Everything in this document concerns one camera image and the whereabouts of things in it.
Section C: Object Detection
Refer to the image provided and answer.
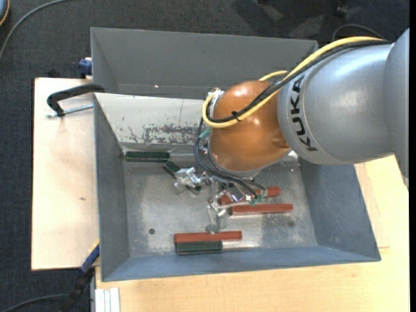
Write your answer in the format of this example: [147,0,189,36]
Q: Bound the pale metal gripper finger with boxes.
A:
[173,167,203,197]
[205,200,228,235]

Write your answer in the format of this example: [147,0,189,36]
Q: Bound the red-brown flat block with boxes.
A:
[217,187,281,206]
[228,203,294,216]
[173,230,243,244]

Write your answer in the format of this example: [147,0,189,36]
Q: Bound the pale wood board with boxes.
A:
[31,77,100,272]

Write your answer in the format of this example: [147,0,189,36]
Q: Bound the dark green flat block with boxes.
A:
[162,161,181,179]
[125,151,171,163]
[175,240,224,256]

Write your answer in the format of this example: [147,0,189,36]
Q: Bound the grey metal bin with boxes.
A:
[90,27,382,283]

